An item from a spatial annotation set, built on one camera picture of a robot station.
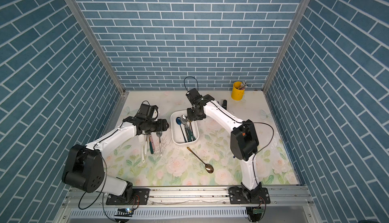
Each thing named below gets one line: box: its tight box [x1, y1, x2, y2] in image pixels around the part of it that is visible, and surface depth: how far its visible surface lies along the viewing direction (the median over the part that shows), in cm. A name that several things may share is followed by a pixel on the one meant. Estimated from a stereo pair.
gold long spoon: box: [186, 146, 215, 174], surface depth 85 cm
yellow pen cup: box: [230, 81, 245, 101], surface depth 114 cm
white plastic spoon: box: [137, 134, 145, 164], surface depth 89 cm
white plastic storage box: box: [170, 109, 200, 145], surface depth 100 cm
